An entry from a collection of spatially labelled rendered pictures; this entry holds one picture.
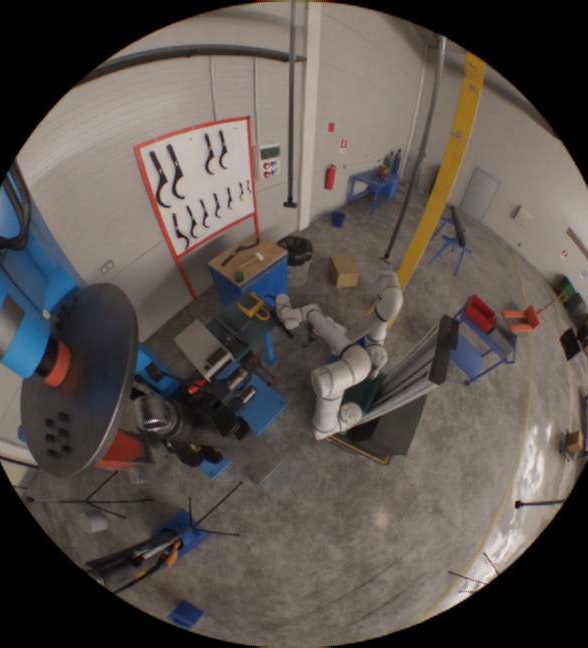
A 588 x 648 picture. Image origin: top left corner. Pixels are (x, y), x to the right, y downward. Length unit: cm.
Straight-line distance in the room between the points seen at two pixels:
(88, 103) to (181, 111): 102
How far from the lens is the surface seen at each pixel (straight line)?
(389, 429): 175
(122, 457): 69
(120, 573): 192
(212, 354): 143
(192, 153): 274
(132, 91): 264
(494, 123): 1057
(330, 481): 249
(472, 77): 229
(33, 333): 57
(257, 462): 230
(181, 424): 108
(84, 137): 251
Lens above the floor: 242
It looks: 57 degrees down
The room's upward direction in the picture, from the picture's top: 2 degrees clockwise
